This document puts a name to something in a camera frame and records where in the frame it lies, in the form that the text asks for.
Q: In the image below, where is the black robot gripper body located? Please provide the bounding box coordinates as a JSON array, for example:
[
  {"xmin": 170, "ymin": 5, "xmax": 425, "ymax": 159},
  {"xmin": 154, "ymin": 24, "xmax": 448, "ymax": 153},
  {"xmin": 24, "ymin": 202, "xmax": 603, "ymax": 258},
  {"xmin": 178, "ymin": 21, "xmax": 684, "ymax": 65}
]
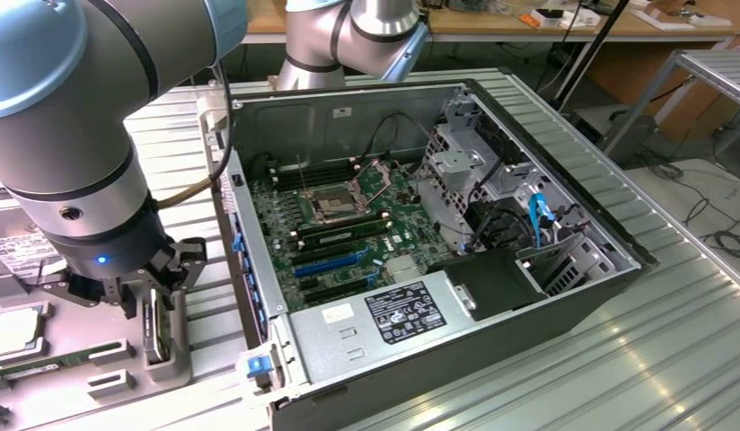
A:
[{"xmin": 45, "ymin": 208, "xmax": 174, "ymax": 282}]

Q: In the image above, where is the grey parts rack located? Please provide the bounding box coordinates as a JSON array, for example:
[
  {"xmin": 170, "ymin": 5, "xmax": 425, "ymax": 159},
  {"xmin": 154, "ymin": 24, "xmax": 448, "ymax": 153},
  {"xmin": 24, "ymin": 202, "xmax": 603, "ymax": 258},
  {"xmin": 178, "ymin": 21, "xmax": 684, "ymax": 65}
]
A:
[{"xmin": 0, "ymin": 242, "xmax": 194, "ymax": 431}]

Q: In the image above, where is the silver hard disk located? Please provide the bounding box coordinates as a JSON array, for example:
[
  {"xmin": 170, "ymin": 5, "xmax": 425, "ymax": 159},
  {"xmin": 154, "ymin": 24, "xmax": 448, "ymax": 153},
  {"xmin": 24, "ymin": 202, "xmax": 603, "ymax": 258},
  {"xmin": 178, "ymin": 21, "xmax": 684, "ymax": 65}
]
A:
[{"xmin": 0, "ymin": 210, "xmax": 69, "ymax": 288}]

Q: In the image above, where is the silver CPU chip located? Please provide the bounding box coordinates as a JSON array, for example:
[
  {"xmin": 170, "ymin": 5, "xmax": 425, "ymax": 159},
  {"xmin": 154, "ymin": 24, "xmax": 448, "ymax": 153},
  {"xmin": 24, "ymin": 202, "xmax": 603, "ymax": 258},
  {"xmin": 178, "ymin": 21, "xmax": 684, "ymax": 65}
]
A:
[{"xmin": 0, "ymin": 307, "xmax": 45, "ymax": 356}]

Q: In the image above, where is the green RAM stick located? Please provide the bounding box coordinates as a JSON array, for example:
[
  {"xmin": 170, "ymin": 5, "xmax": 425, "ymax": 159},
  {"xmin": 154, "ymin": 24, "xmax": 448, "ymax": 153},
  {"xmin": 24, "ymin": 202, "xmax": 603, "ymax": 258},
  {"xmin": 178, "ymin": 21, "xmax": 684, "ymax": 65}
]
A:
[
  {"xmin": 0, "ymin": 347, "xmax": 108, "ymax": 378},
  {"xmin": 299, "ymin": 222, "xmax": 391, "ymax": 251}
]

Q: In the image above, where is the blue expansion slot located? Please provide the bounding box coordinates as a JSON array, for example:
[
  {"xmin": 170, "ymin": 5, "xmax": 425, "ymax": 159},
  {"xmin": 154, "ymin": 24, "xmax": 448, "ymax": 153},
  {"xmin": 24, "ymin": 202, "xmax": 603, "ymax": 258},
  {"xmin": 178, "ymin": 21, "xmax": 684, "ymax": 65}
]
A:
[{"xmin": 293, "ymin": 254, "xmax": 371, "ymax": 277}]

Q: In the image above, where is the long black expansion slot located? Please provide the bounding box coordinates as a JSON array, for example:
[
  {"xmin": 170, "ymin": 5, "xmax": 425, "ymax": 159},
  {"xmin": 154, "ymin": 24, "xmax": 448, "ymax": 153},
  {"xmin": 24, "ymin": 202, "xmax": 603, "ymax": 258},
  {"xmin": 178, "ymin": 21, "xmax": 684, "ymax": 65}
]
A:
[
  {"xmin": 301, "ymin": 274, "xmax": 377, "ymax": 301},
  {"xmin": 305, "ymin": 286, "xmax": 381, "ymax": 311},
  {"xmin": 288, "ymin": 244, "xmax": 372, "ymax": 267}
]

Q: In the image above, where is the black RAM slot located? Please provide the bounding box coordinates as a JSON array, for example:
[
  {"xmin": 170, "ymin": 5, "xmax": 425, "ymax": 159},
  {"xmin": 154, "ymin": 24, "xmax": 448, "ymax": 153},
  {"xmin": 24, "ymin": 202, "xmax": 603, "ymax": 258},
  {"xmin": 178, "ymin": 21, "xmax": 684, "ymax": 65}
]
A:
[
  {"xmin": 295, "ymin": 214, "xmax": 387, "ymax": 237},
  {"xmin": 276, "ymin": 170, "xmax": 360, "ymax": 189},
  {"xmin": 292, "ymin": 209, "xmax": 383, "ymax": 233},
  {"xmin": 296, "ymin": 218, "xmax": 388, "ymax": 242},
  {"xmin": 270, "ymin": 155, "xmax": 355, "ymax": 174},
  {"xmin": 272, "ymin": 160, "xmax": 357, "ymax": 179},
  {"xmin": 275, "ymin": 164, "xmax": 359, "ymax": 184}
]

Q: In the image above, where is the thin metal locking lever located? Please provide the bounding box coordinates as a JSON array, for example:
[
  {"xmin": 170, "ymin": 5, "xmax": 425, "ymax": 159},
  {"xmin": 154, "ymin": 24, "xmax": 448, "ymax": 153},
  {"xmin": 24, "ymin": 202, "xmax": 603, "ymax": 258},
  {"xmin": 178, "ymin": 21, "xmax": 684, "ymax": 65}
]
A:
[{"xmin": 295, "ymin": 152, "xmax": 315, "ymax": 201}]

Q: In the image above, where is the CPU socket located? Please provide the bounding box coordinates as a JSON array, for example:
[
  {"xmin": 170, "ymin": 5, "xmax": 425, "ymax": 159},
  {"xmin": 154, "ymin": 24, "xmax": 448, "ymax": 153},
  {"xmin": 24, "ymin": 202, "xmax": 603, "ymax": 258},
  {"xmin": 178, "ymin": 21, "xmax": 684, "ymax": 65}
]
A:
[{"xmin": 307, "ymin": 186, "xmax": 371, "ymax": 224}]

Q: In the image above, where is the grey power supply unit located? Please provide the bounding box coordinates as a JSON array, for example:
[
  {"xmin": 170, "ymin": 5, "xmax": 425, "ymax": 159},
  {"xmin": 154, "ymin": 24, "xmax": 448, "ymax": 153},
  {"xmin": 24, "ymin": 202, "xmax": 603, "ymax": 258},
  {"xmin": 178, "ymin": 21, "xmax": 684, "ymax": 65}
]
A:
[{"xmin": 285, "ymin": 268, "xmax": 480, "ymax": 388}]

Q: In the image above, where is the silver chipset heatsink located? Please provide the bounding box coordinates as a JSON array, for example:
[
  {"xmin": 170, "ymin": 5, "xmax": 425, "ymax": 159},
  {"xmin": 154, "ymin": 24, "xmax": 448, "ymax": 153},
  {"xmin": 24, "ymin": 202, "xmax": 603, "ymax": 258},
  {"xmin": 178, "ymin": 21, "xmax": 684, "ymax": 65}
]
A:
[{"xmin": 383, "ymin": 257, "xmax": 420, "ymax": 278}]

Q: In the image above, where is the metal socket cover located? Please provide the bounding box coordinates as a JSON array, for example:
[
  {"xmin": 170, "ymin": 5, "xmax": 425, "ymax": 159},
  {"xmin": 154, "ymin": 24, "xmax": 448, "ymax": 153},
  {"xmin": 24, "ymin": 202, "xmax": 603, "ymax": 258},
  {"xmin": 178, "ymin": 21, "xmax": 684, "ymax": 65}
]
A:
[{"xmin": 348, "ymin": 159, "xmax": 396, "ymax": 207}]

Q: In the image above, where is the green motherboard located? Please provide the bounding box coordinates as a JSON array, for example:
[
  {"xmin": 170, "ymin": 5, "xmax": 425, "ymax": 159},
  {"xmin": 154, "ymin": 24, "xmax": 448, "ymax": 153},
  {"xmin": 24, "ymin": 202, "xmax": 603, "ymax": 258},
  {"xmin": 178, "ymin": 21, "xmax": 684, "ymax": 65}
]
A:
[{"xmin": 249, "ymin": 154, "xmax": 464, "ymax": 315}]

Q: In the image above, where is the silver metal disk cage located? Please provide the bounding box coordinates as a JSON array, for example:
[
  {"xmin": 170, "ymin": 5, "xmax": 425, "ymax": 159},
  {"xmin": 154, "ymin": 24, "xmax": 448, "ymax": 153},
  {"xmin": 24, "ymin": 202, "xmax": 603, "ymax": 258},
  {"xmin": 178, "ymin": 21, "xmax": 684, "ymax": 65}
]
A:
[{"xmin": 416, "ymin": 121, "xmax": 563, "ymax": 230}]

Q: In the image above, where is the black plastic shroud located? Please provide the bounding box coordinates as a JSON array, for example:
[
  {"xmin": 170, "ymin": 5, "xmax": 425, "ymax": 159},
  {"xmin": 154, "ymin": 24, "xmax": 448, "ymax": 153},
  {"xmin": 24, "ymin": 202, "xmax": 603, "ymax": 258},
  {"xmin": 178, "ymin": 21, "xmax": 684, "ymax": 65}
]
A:
[{"xmin": 444, "ymin": 248, "xmax": 551, "ymax": 322}]

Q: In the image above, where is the black open PC case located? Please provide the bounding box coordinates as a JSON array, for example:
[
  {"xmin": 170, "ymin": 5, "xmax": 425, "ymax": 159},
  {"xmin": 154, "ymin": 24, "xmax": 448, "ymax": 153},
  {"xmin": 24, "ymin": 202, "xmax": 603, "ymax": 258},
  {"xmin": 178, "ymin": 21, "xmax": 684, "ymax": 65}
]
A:
[{"xmin": 194, "ymin": 78, "xmax": 659, "ymax": 431}]

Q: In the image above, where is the silver disk bay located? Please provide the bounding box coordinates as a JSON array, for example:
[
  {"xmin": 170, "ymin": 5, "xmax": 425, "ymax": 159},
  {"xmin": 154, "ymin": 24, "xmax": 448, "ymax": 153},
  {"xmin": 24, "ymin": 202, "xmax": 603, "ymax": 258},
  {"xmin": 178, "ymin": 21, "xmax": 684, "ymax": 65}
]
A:
[{"xmin": 515, "ymin": 231, "xmax": 641, "ymax": 298}]

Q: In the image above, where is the wooden desk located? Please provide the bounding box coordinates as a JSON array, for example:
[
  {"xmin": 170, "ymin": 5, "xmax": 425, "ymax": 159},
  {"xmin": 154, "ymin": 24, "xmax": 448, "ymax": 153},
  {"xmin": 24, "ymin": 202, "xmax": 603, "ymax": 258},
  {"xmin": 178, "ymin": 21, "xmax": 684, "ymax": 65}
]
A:
[{"xmin": 237, "ymin": 0, "xmax": 740, "ymax": 46}]

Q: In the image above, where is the black floor bag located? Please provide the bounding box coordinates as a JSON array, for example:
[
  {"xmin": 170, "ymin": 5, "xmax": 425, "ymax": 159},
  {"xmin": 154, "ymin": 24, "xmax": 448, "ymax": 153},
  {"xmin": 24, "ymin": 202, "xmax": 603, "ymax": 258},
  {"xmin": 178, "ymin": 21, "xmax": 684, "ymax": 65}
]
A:
[{"xmin": 564, "ymin": 105, "xmax": 659, "ymax": 156}]

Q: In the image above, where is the black tripod pole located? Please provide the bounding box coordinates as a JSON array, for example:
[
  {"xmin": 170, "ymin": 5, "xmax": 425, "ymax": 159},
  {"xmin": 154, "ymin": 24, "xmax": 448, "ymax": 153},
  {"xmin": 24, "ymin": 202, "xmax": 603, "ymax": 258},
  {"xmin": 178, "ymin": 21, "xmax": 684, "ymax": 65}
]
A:
[{"xmin": 552, "ymin": 0, "xmax": 632, "ymax": 107}]

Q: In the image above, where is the brown cardboard box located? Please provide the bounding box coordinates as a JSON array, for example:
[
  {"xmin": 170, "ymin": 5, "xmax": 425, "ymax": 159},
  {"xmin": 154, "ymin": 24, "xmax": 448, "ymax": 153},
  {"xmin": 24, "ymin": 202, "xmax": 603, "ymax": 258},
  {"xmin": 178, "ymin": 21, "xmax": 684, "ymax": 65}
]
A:
[{"xmin": 584, "ymin": 42, "xmax": 728, "ymax": 131}]

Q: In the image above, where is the white cardboard box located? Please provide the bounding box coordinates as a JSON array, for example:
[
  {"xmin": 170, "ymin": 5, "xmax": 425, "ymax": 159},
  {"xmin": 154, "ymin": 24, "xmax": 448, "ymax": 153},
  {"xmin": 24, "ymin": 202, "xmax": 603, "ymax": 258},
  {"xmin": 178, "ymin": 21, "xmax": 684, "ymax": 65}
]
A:
[{"xmin": 535, "ymin": 6, "xmax": 611, "ymax": 29}]

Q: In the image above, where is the white foam piece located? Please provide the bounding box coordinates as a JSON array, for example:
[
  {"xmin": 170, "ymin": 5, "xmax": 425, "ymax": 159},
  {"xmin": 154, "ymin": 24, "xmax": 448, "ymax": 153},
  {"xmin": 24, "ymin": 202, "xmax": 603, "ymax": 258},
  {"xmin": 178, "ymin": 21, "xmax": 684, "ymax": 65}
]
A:
[{"xmin": 629, "ymin": 7, "xmax": 699, "ymax": 31}]

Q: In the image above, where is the black wire with tie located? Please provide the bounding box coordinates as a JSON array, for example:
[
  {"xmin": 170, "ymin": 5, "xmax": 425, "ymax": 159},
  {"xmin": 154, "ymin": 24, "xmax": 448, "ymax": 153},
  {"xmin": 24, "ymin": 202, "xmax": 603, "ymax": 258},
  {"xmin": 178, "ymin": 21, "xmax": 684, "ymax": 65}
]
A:
[{"xmin": 248, "ymin": 151, "xmax": 276, "ymax": 180}]

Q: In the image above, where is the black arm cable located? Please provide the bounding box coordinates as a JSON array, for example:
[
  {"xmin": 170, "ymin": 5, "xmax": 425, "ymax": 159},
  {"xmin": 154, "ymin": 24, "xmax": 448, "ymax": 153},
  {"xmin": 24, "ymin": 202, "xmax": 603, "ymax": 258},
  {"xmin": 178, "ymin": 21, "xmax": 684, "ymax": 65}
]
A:
[{"xmin": 157, "ymin": 57, "xmax": 237, "ymax": 210}]

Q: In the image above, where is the black wire loop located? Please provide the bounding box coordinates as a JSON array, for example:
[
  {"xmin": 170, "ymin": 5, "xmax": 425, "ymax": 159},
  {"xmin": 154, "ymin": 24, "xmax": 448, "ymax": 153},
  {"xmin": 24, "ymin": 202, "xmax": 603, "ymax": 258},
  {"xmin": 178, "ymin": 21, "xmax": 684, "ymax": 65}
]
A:
[{"xmin": 368, "ymin": 111, "xmax": 436, "ymax": 163}]

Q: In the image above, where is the black wire bundle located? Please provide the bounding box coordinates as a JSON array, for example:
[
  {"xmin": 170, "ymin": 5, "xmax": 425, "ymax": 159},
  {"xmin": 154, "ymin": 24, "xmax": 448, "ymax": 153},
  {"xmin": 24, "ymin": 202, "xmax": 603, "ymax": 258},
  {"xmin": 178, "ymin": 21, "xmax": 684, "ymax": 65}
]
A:
[{"xmin": 464, "ymin": 200, "xmax": 535, "ymax": 256}]

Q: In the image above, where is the blue SATA wire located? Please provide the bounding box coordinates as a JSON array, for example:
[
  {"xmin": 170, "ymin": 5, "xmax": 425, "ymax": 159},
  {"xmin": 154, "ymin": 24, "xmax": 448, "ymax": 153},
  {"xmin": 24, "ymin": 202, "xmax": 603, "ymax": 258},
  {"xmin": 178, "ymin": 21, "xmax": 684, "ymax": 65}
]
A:
[{"xmin": 527, "ymin": 192, "xmax": 556, "ymax": 249}]

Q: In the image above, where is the black cable coil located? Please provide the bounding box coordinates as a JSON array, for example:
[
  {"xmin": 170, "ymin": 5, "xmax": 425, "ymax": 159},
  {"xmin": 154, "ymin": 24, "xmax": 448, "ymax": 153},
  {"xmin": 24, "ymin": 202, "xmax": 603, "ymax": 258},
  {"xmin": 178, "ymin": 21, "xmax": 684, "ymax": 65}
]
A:
[{"xmin": 708, "ymin": 228, "xmax": 740, "ymax": 262}]

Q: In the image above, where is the aluminium slat frame table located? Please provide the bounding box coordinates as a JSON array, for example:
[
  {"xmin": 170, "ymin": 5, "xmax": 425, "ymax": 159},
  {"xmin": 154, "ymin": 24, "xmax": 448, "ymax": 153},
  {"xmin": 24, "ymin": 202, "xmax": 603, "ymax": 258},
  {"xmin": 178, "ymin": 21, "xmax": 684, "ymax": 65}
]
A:
[{"xmin": 603, "ymin": 48, "xmax": 740, "ymax": 156}]

